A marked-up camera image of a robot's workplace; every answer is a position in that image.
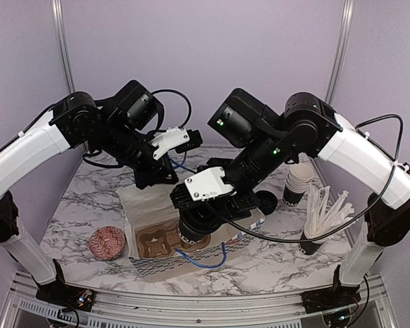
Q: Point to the aluminium front frame rail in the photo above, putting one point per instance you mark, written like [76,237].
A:
[131,309]

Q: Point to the brown cardboard cup carrier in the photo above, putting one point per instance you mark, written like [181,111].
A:
[161,240]

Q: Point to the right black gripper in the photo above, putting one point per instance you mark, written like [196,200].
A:
[239,209]

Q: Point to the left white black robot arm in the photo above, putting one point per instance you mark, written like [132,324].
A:
[65,125]

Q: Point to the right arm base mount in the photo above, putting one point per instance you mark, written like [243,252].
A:
[335,296]

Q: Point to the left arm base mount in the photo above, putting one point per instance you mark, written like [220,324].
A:
[59,292]

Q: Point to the black paper coffee cup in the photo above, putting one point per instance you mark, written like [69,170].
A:
[189,235]

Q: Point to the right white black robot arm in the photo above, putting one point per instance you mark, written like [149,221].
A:
[318,131]

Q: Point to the red geometric ceramic bowl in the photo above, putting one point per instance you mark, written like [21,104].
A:
[107,243]

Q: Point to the stack of black lids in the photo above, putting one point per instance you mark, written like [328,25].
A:
[267,201]

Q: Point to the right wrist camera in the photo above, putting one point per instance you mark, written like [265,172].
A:
[203,186]

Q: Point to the stack of black paper cups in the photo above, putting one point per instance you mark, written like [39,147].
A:
[297,180]

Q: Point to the bundle of white wrapped straws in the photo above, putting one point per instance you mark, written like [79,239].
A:
[322,217]

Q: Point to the blue checkered paper bag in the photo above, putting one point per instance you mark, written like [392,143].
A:
[152,206]

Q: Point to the black cup holding straws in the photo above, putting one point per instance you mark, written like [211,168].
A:
[308,248]

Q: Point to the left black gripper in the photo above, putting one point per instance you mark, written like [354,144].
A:
[158,173]

